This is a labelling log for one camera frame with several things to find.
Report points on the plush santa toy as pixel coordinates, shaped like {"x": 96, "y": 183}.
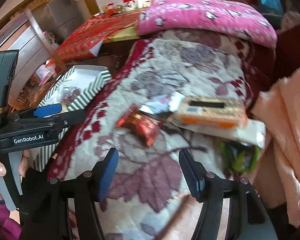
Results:
{"x": 112, "y": 9}

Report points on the floral plush blanket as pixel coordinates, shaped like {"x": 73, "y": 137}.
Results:
{"x": 148, "y": 185}

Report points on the red patterned tablecloth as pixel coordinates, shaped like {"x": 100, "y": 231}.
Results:
{"x": 82, "y": 41}

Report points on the clear bag of dark snacks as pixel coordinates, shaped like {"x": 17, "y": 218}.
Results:
{"x": 69, "y": 94}

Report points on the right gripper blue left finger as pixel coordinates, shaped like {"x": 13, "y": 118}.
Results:
{"x": 103, "y": 174}

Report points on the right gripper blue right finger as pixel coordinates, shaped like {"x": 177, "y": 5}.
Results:
{"x": 194, "y": 174}

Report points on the long white snack packet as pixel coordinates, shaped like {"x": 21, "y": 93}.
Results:
{"x": 254, "y": 132}

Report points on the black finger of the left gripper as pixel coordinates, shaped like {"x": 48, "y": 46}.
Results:
{"x": 71, "y": 118}

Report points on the orange biscuit pack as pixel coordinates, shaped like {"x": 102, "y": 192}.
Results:
{"x": 223, "y": 113}

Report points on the pink penguin pillow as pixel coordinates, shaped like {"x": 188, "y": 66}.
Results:
{"x": 227, "y": 17}

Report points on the silver white snack packet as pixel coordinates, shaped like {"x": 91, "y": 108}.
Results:
{"x": 167, "y": 103}

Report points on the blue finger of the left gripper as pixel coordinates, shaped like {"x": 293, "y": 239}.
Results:
{"x": 47, "y": 110}

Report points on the red candy wrapper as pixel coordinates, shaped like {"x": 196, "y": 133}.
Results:
{"x": 141, "y": 124}

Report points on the wooden chair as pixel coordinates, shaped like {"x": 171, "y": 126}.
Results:
{"x": 34, "y": 50}

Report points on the green striped white tray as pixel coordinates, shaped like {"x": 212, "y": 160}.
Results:
{"x": 90, "y": 79}

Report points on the green snack packet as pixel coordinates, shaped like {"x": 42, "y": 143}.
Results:
{"x": 239, "y": 157}

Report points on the grey refrigerator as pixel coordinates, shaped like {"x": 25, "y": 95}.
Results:
{"x": 61, "y": 17}

